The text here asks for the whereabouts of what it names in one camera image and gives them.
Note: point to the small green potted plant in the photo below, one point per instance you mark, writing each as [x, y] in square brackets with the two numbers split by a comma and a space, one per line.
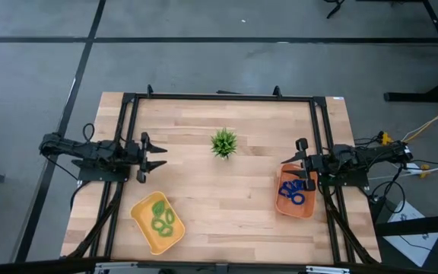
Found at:
[224, 144]

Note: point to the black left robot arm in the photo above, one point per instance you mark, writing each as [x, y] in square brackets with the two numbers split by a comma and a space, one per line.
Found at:
[74, 148]

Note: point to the black metal bar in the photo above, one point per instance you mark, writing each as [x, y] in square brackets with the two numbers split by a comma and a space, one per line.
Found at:
[424, 224]

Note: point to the yellow plastic bin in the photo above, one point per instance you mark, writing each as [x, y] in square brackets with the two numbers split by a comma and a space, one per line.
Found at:
[165, 243]

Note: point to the black desk leg frame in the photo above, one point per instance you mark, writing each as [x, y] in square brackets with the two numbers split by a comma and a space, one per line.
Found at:
[413, 97]

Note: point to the orange plastic bin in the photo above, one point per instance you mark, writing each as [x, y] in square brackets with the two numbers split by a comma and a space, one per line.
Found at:
[299, 211]

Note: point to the black stand leg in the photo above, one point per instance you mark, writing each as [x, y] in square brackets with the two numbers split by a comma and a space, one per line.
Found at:
[335, 10]

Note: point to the black aluminium table frame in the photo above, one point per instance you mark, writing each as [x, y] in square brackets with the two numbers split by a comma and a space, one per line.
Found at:
[223, 96]

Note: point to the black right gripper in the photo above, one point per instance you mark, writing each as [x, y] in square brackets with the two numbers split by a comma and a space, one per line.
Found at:
[314, 164]

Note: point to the white printed box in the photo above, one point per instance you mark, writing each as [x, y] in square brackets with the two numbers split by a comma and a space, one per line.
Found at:
[416, 247]

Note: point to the white power plug block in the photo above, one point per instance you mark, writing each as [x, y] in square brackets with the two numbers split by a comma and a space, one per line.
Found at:
[412, 167]

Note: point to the black rig crossbar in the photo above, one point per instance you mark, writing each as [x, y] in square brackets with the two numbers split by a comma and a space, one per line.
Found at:
[32, 266]

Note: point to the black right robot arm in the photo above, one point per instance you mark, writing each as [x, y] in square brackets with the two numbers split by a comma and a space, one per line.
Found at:
[371, 156]

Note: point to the silver metal bracket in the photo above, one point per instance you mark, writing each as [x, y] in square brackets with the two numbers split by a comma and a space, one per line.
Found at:
[116, 265]
[325, 270]

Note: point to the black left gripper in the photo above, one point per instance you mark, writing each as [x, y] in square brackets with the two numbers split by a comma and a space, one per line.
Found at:
[141, 160]

